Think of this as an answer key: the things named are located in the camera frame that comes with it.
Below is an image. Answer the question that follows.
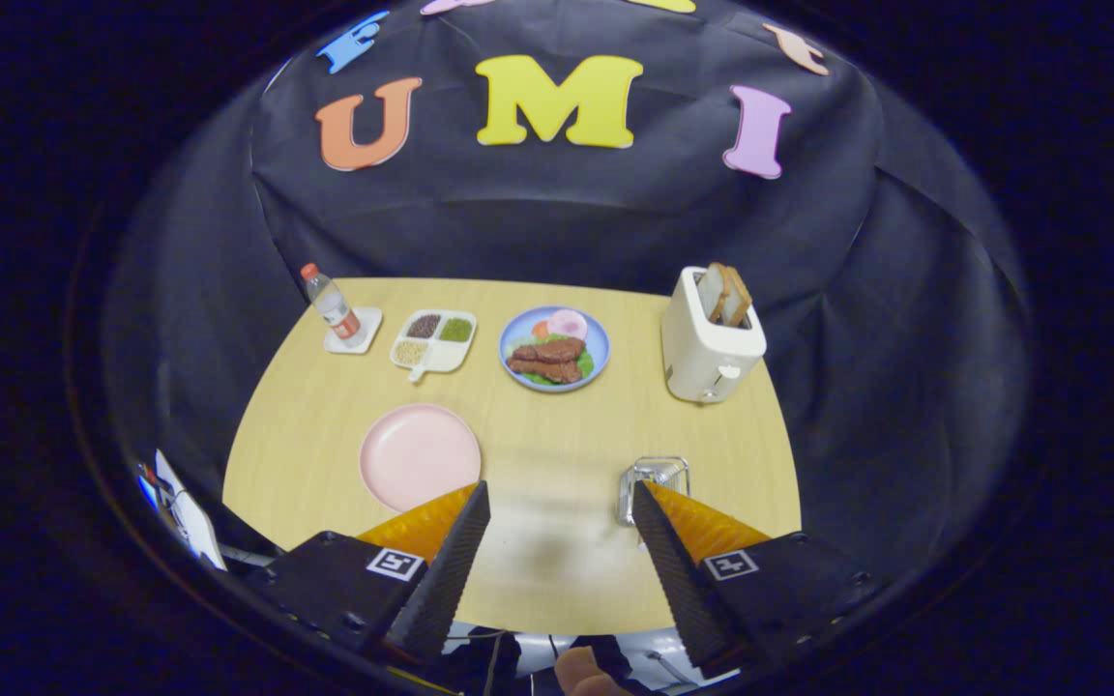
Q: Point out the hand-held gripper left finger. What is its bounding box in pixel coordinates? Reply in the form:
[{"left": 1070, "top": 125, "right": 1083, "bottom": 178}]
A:
[{"left": 257, "top": 480, "right": 492, "bottom": 668}]

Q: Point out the white divided grain dish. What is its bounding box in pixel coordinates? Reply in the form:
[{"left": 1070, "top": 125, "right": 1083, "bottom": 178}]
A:
[{"left": 390, "top": 309, "right": 478, "bottom": 382}]

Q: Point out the white square coaster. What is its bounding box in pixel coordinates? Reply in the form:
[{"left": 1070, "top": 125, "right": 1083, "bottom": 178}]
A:
[{"left": 324, "top": 306, "right": 384, "bottom": 355}]

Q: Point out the clear wire basket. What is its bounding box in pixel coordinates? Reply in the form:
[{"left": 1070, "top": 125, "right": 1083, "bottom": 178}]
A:
[{"left": 617, "top": 456, "right": 691, "bottom": 528}]

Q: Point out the toast slice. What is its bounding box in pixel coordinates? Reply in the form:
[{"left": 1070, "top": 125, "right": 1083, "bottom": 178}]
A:
[
  {"left": 719, "top": 266, "right": 753, "bottom": 328},
  {"left": 697, "top": 263, "right": 727, "bottom": 322}
]

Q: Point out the blue plate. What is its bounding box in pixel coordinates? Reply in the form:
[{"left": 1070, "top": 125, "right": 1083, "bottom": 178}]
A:
[{"left": 499, "top": 306, "right": 611, "bottom": 392}]

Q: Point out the brown grilled meat strip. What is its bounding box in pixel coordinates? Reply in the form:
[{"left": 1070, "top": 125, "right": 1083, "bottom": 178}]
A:
[
  {"left": 511, "top": 337, "right": 587, "bottom": 365},
  {"left": 507, "top": 356, "right": 583, "bottom": 384}
]

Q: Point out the white toaster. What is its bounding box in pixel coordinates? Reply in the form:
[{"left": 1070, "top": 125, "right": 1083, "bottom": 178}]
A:
[{"left": 660, "top": 266, "right": 768, "bottom": 404}]

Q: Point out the pink plate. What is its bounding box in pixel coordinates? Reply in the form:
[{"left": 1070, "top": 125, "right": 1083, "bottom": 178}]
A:
[{"left": 359, "top": 403, "right": 483, "bottom": 513}]

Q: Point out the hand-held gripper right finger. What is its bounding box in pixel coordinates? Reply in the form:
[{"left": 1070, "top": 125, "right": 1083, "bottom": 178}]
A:
[{"left": 631, "top": 480, "right": 892, "bottom": 680}]

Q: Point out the clear water bottle red label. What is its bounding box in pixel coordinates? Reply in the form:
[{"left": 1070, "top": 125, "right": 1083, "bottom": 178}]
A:
[{"left": 301, "top": 263, "right": 365, "bottom": 341}]

